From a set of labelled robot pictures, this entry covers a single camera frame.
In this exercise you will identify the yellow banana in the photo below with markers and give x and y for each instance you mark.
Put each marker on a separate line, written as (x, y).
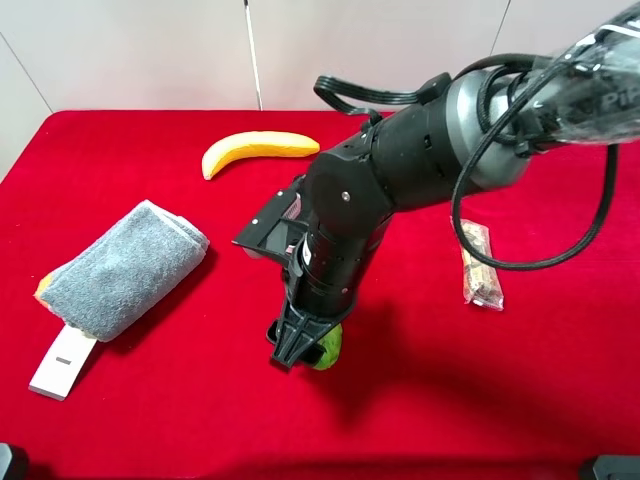
(254, 144)

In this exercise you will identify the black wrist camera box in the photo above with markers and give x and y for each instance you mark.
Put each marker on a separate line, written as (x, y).
(278, 227)

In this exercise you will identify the white flat remote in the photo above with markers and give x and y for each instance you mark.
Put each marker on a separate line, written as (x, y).
(63, 362)

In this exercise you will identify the green lime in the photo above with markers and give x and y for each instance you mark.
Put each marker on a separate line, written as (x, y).
(331, 344)

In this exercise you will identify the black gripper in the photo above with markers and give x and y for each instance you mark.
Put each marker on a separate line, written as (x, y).
(321, 282)

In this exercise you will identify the red velvet tablecloth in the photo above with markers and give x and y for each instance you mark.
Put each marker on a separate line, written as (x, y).
(426, 387)

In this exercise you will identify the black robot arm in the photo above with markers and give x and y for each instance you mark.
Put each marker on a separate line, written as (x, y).
(457, 135)

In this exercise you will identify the clear snack packet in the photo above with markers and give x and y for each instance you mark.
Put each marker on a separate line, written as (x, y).
(481, 284)

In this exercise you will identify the folded grey towel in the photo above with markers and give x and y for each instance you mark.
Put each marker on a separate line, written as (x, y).
(126, 271)

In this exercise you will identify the orange object under towel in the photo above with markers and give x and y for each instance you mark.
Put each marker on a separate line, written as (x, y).
(41, 288)

